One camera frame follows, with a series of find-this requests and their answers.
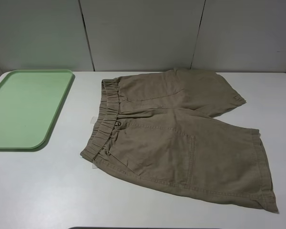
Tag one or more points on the green plastic tray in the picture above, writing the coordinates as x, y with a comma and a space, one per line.
29, 104

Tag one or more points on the khaki shorts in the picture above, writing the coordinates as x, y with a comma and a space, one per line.
160, 131

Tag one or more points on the clear tape piece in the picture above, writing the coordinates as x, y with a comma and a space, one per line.
93, 120

